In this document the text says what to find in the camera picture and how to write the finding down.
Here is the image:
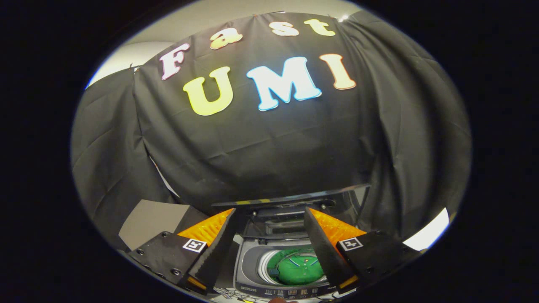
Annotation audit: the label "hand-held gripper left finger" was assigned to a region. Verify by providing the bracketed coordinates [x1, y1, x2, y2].
[128, 208, 238, 295]

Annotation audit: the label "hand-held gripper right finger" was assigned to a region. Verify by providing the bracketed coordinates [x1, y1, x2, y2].
[304, 207, 424, 295]

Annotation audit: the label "green polo shirt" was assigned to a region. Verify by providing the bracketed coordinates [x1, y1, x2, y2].
[267, 248, 327, 286]

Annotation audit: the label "dark grey cabinet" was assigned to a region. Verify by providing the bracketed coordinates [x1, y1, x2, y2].
[119, 199, 209, 251]

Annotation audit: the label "white flat board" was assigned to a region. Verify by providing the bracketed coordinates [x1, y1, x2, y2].
[403, 208, 450, 251]

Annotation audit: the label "black backdrop cloth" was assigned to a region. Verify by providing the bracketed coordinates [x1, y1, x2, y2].
[71, 11, 472, 249]

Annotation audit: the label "thin black cables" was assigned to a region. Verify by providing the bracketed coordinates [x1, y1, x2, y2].
[215, 288, 253, 303]

